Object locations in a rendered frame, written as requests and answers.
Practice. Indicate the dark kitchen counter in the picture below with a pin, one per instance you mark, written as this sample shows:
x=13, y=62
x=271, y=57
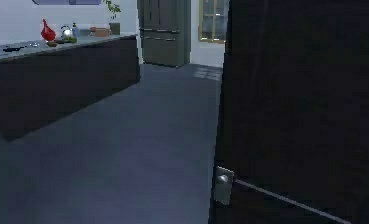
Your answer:
x=62, y=76

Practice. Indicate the green house plant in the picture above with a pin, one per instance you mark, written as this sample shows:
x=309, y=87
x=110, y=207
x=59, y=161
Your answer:
x=114, y=20

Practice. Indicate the wooden framed window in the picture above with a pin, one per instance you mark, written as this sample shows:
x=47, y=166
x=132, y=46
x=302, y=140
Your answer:
x=213, y=20

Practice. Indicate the silver kettle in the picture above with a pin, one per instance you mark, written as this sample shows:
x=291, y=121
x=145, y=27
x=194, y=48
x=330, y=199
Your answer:
x=67, y=32

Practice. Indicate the black pan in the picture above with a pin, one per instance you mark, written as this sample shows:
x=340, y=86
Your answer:
x=12, y=49

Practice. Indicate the dark wooden room door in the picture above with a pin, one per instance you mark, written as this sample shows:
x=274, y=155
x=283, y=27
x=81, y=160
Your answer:
x=298, y=100

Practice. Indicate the green lettuce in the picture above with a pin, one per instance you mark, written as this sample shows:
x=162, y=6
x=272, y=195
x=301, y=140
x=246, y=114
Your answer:
x=70, y=39

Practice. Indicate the red vase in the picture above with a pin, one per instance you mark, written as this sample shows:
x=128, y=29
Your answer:
x=47, y=32

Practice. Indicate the grey fridge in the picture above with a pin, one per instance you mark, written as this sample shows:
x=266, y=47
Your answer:
x=163, y=31

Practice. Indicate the blue soap bottle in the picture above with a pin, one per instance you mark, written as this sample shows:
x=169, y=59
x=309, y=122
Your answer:
x=75, y=30

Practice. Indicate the brown bowl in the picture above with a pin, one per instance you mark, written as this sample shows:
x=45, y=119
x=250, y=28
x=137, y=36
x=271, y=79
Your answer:
x=52, y=43

